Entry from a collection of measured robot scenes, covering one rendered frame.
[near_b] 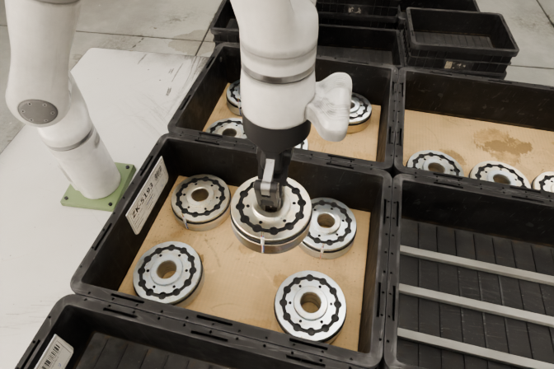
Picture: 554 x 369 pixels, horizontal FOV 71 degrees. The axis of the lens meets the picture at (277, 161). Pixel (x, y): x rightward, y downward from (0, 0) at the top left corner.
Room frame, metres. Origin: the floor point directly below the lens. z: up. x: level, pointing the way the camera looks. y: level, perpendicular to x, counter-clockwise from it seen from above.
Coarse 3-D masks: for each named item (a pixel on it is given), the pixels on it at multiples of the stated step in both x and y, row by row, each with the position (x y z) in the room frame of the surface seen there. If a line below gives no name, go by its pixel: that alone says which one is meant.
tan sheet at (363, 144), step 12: (228, 84) 0.76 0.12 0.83; (216, 108) 0.67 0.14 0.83; (372, 108) 0.67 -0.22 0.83; (216, 120) 0.63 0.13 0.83; (372, 120) 0.63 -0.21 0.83; (312, 132) 0.59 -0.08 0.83; (360, 132) 0.59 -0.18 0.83; (372, 132) 0.59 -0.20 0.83; (312, 144) 0.56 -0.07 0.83; (324, 144) 0.56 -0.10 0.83; (336, 144) 0.56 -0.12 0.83; (348, 144) 0.56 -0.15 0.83; (360, 144) 0.56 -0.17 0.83; (372, 144) 0.56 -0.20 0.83; (360, 156) 0.52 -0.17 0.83; (372, 156) 0.52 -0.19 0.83
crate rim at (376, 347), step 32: (320, 160) 0.42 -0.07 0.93; (128, 192) 0.36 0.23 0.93; (384, 192) 0.36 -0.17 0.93; (384, 224) 0.30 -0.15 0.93; (96, 256) 0.25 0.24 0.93; (384, 256) 0.25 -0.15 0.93; (96, 288) 0.21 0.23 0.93; (384, 288) 0.21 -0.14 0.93; (192, 320) 0.17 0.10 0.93; (224, 320) 0.17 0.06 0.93; (384, 320) 0.17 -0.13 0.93; (320, 352) 0.13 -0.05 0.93; (352, 352) 0.13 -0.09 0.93
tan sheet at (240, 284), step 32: (160, 224) 0.36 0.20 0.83; (224, 224) 0.36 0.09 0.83; (224, 256) 0.30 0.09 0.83; (256, 256) 0.30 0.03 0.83; (288, 256) 0.30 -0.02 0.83; (352, 256) 0.30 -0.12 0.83; (128, 288) 0.25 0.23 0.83; (224, 288) 0.25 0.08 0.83; (256, 288) 0.25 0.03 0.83; (352, 288) 0.25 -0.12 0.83; (256, 320) 0.20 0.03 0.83; (352, 320) 0.20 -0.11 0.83
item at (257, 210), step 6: (282, 198) 0.29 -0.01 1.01; (288, 198) 0.29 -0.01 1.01; (252, 204) 0.28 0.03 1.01; (258, 204) 0.28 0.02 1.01; (288, 204) 0.28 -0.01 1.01; (252, 210) 0.27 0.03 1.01; (258, 210) 0.27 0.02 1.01; (282, 210) 0.27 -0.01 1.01; (288, 210) 0.27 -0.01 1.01; (258, 216) 0.26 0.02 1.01; (264, 216) 0.26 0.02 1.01; (270, 216) 0.26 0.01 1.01; (276, 216) 0.26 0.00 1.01; (282, 216) 0.26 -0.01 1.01
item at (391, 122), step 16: (224, 48) 0.77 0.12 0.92; (240, 48) 0.76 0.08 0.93; (208, 64) 0.70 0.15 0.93; (352, 64) 0.70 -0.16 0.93; (368, 64) 0.70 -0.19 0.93; (384, 64) 0.70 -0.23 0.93; (192, 96) 0.59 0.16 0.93; (176, 112) 0.54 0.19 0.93; (176, 128) 0.50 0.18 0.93; (240, 144) 0.46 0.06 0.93; (336, 160) 0.42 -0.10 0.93; (352, 160) 0.43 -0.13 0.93; (368, 160) 0.42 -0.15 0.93; (384, 160) 0.43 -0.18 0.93
